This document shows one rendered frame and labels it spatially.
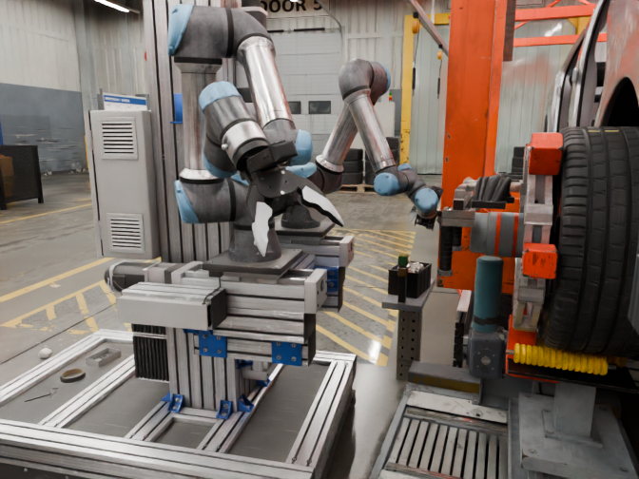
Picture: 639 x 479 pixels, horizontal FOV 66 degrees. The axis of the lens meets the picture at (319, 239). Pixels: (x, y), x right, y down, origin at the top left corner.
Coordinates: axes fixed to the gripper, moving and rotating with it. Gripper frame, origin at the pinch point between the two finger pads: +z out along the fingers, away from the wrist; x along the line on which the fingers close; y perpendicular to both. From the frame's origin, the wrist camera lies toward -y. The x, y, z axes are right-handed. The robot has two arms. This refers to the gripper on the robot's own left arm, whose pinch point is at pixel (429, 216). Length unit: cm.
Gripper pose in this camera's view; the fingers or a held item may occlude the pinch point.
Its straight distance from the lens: 203.6
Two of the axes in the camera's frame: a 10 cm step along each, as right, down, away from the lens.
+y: -3.2, 9.4, -0.9
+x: 9.2, 2.8, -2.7
